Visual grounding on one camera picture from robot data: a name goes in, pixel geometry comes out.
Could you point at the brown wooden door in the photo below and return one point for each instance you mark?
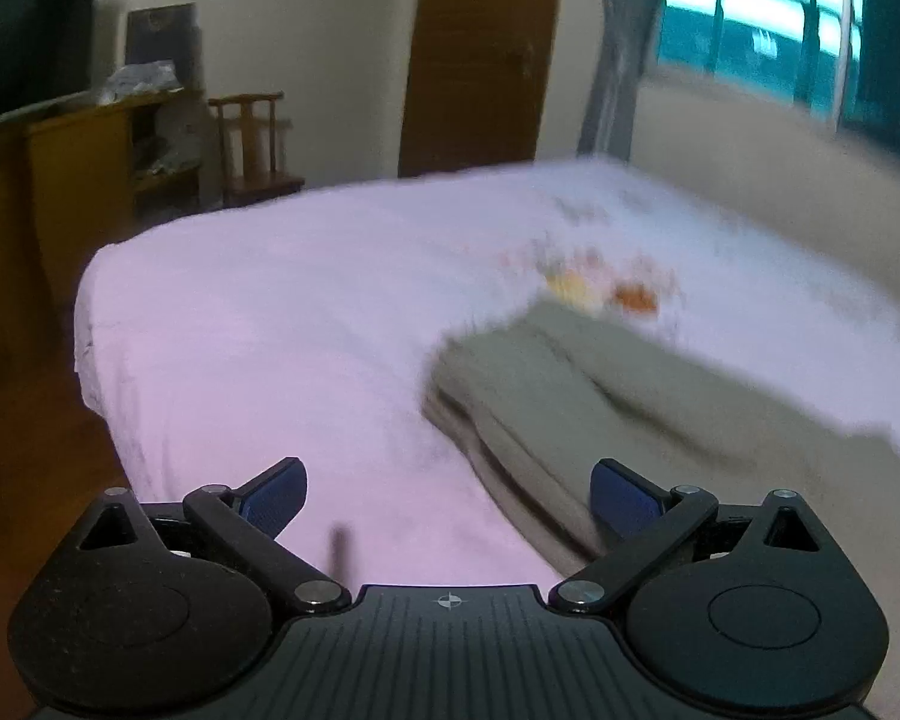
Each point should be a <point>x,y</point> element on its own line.
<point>480,52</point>

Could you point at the small wooden chair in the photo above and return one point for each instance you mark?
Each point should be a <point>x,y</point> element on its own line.
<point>251,150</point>

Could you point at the bed with pink floral sheet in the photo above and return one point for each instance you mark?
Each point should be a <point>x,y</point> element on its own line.
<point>285,315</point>

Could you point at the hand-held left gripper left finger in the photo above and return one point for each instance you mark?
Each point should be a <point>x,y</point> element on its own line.
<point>274,499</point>

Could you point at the grey curtain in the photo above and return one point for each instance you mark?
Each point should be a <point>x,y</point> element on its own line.
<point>619,45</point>

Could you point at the crumpled plastic bag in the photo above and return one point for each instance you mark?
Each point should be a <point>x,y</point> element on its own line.
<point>135,82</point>

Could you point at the yellow wooden cabinet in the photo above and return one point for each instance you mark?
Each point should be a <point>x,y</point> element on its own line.
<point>82,172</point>

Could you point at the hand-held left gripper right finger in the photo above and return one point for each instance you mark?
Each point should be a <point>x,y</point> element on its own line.
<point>626,502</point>

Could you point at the dark framed board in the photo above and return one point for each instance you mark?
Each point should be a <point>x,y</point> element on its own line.
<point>161,34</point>

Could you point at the olive green towel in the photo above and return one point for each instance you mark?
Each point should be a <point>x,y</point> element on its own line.
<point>615,405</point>

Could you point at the window with white bars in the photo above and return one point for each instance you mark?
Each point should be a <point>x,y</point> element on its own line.
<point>780,22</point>

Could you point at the dark flat television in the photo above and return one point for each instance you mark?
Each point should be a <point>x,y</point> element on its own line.
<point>22,22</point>

